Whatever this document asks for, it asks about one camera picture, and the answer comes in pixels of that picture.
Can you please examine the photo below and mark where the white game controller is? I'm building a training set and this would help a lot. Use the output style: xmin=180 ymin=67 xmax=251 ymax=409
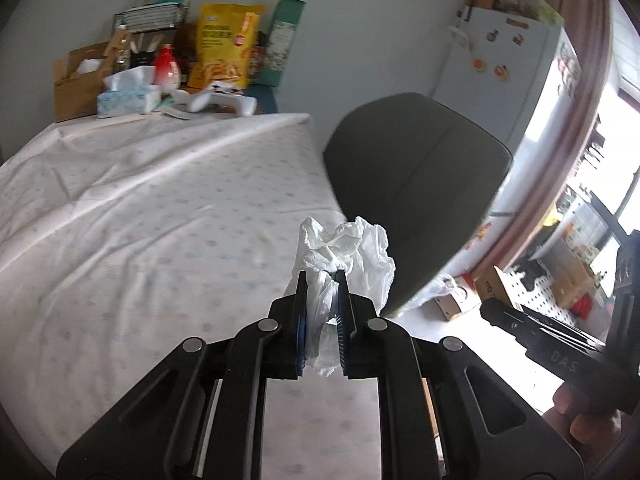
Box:
xmin=185 ymin=80 xmax=259 ymax=117

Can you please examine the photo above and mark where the white dotted tablecloth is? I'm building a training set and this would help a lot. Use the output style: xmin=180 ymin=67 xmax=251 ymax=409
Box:
xmin=0 ymin=112 xmax=382 ymax=477

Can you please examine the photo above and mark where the tall green box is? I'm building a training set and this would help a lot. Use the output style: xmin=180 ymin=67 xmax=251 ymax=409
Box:
xmin=257 ymin=0 xmax=307 ymax=87

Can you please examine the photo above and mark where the white pegboard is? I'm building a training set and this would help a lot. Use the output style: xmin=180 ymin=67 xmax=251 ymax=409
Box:
xmin=500 ymin=260 xmax=567 ymax=322

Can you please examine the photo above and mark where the blue tissue pack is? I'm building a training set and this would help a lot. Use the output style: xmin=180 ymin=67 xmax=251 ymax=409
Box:
xmin=96 ymin=65 xmax=162 ymax=119

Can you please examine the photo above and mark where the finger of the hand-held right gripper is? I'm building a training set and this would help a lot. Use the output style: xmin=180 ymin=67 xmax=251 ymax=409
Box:
xmin=479 ymin=299 xmax=608 ymax=361

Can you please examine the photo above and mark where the open cardboard box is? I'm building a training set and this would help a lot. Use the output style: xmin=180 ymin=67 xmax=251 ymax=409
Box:
xmin=52 ymin=40 xmax=132 ymax=124

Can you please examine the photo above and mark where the red bottle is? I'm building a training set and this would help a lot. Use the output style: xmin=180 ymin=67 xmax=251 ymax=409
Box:
xmin=151 ymin=44 xmax=182 ymax=92

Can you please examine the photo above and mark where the grey chair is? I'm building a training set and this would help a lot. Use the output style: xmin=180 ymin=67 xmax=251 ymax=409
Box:
xmin=322 ymin=92 xmax=515 ymax=319

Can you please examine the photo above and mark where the cardboard box on fridge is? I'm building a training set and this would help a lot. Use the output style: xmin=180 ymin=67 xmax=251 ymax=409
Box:
xmin=462 ymin=0 xmax=544 ymax=22

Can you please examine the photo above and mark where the red cloth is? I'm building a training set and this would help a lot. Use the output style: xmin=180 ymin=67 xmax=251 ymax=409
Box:
xmin=570 ymin=295 xmax=597 ymax=319

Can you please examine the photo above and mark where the green packet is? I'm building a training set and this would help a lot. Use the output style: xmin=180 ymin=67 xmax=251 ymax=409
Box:
xmin=537 ymin=0 xmax=567 ymax=29

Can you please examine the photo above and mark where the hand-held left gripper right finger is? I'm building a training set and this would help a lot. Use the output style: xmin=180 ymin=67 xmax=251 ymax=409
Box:
xmin=334 ymin=270 xmax=586 ymax=480

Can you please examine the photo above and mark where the person's right hand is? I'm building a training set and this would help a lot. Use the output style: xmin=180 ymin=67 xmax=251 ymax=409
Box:
xmin=542 ymin=380 xmax=625 ymax=442

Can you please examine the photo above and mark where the brown paper carton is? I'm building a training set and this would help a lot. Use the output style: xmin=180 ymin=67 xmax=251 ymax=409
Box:
xmin=102 ymin=30 xmax=134 ymax=77

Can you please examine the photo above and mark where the white fridge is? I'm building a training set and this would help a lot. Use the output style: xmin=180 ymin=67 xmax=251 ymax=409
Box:
xmin=432 ymin=5 xmax=587 ymax=257

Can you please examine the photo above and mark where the large cardboard box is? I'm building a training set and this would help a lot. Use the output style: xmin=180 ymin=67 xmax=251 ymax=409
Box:
xmin=550 ymin=237 xmax=597 ymax=309

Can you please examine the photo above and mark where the wire basket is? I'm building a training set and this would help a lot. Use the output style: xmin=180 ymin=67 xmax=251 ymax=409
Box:
xmin=112 ymin=2 xmax=191 ymax=31

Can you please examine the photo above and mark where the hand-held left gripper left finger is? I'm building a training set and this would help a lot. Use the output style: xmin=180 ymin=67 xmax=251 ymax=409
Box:
xmin=56 ymin=270 xmax=309 ymax=480

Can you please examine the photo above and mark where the low cardboard box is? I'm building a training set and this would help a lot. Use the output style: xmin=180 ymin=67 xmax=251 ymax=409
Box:
xmin=434 ymin=275 xmax=484 ymax=322

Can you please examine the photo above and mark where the yellow snack bag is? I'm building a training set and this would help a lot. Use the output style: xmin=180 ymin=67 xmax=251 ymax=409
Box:
xmin=187 ymin=2 xmax=267 ymax=92

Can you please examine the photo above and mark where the printed cardboard box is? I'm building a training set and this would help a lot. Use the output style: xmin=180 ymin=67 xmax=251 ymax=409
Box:
xmin=472 ymin=265 xmax=524 ymax=312

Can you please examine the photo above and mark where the white plastic bag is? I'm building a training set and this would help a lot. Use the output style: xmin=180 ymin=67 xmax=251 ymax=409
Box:
xmin=285 ymin=216 xmax=397 ymax=378

